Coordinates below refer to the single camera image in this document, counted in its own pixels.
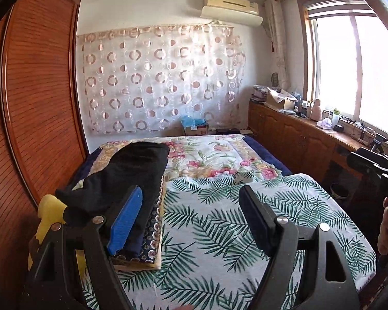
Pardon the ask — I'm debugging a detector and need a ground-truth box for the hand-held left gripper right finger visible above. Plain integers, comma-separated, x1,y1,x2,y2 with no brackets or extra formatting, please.
238,185,359,310

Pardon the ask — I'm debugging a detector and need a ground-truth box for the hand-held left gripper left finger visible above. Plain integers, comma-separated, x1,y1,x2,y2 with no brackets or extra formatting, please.
19,185,143,310

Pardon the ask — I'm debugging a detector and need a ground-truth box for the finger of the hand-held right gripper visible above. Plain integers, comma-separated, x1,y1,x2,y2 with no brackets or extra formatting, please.
356,148,388,162
347,152,383,173

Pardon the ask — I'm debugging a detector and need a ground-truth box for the black printed t-shirt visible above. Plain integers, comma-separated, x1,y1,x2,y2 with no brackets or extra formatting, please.
55,141,170,230

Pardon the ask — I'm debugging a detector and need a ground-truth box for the navy beaded trim garment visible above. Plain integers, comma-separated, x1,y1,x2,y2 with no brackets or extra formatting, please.
111,181,165,264

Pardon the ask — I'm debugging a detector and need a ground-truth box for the palm leaf print sheet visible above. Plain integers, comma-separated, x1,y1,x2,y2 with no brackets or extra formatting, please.
81,173,377,310

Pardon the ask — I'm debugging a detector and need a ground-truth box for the navy blue blanket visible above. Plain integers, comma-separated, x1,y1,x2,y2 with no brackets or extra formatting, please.
72,135,293,189

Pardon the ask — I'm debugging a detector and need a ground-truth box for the pink jug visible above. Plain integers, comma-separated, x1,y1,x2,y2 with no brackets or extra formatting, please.
311,98,324,121

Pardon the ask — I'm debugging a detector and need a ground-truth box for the long wooden cabinet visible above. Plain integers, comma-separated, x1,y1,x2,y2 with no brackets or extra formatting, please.
247,102,388,201

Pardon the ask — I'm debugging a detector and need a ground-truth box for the yellow garment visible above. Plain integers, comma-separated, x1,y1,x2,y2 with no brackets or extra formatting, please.
27,195,86,285

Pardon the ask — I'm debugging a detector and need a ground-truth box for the wooden framed window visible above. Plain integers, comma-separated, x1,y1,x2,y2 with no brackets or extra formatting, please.
297,0,388,143

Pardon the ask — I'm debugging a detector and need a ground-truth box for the open cardboard box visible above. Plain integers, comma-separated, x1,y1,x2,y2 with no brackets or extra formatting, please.
266,87,298,110

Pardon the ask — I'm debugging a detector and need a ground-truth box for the cardboard box with blue bag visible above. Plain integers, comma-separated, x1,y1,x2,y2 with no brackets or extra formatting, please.
181,115,210,136

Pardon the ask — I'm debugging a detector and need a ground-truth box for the patterned storage box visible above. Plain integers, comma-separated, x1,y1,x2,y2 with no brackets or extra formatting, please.
252,85,269,102

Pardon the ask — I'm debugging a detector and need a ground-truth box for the circle patterned sheer curtain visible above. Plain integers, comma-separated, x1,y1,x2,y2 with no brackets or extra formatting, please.
77,24,248,134

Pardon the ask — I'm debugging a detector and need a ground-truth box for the white patterned window curtain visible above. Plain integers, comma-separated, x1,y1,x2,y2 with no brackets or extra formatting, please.
264,0,292,86

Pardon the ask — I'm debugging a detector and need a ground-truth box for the wooden slatted wardrobe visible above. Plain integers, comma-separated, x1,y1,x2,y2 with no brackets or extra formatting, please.
0,0,89,310

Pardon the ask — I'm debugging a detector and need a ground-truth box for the cream wall air conditioner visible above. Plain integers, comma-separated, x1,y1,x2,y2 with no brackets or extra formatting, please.
201,0,264,27

